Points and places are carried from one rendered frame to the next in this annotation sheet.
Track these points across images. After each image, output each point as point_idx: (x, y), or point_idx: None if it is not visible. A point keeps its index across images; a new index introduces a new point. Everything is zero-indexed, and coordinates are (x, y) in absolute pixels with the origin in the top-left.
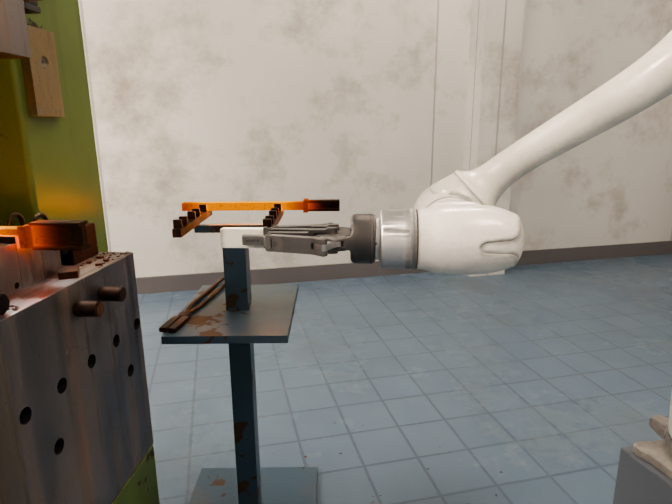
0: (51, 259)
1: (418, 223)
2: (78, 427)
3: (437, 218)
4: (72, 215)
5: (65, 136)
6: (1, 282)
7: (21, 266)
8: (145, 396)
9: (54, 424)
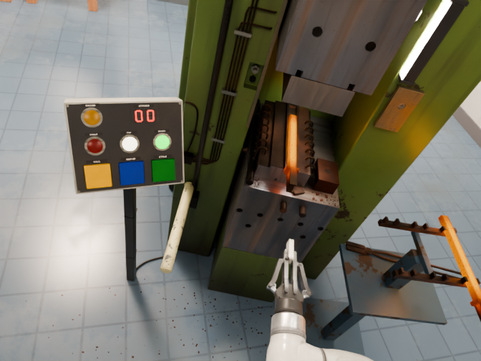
0: (299, 181)
1: (278, 333)
2: (260, 228)
3: (279, 343)
4: (370, 169)
5: (396, 139)
6: (269, 175)
7: (281, 175)
8: (306, 249)
9: (249, 220)
